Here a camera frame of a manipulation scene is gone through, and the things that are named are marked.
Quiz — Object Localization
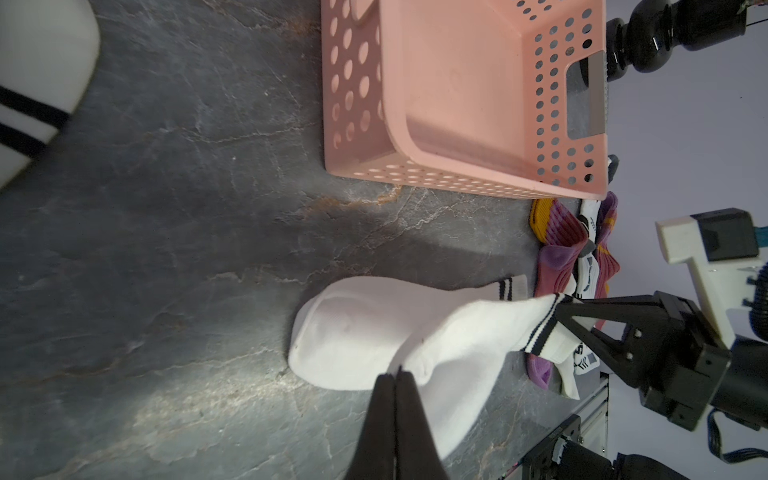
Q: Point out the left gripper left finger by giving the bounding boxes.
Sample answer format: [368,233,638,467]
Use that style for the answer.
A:
[345,374,396,480]

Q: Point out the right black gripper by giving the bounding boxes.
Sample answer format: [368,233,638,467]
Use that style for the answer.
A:
[555,292,767,431]

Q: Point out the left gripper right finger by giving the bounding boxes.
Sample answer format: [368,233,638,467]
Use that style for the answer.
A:
[395,369,448,480]

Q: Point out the white striped sock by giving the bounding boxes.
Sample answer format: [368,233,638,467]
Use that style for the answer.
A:
[389,294,580,459]
[1,0,100,186]

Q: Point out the white sock two black stripes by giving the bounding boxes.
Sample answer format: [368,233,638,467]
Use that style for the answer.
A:
[288,275,528,391]

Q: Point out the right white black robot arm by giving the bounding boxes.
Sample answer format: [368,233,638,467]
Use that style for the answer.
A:
[553,269,767,464]

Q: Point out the white sport sock right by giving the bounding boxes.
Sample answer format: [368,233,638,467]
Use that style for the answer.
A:
[556,200,602,400]

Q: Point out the magenta purple yellow-cuff sock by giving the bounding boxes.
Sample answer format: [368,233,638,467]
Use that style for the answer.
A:
[526,197,592,391]

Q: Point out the pink perforated plastic basket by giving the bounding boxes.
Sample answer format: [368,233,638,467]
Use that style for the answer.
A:
[320,1,609,200]

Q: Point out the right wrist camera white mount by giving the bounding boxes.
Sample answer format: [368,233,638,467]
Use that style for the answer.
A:
[656,208,767,347]

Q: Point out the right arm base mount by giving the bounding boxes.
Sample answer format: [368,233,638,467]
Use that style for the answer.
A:
[513,414,686,480]

